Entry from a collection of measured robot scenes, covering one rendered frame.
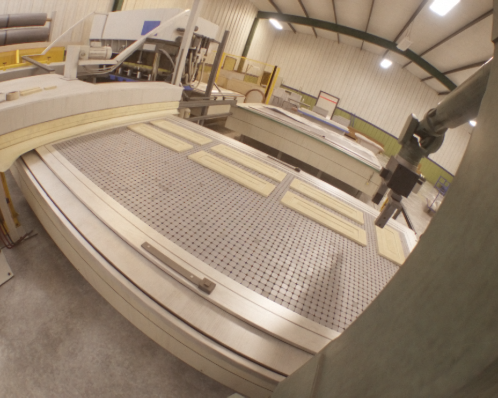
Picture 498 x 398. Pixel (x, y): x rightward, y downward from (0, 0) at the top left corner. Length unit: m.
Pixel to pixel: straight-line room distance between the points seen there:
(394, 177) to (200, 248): 0.96
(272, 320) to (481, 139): 0.80
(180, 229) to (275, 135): 3.84
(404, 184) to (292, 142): 3.62
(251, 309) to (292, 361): 0.25
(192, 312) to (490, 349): 0.80
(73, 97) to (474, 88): 2.27
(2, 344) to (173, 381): 1.26
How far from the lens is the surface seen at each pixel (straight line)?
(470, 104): 0.85
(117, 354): 1.67
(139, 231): 1.02
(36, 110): 1.93
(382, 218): 1.17
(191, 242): 1.01
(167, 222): 1.08
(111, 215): 1.11
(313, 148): 4.55
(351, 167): 4.59
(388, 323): 0.25
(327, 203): 1.77
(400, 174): 1.16
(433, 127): 1.10
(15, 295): 2.12
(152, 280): 0.89
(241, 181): 1.54
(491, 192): 0.21
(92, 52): 2.97
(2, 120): 1.87
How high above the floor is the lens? 1.58
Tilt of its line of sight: 31 degrees down
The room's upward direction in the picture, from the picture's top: 20 degrees clockwise
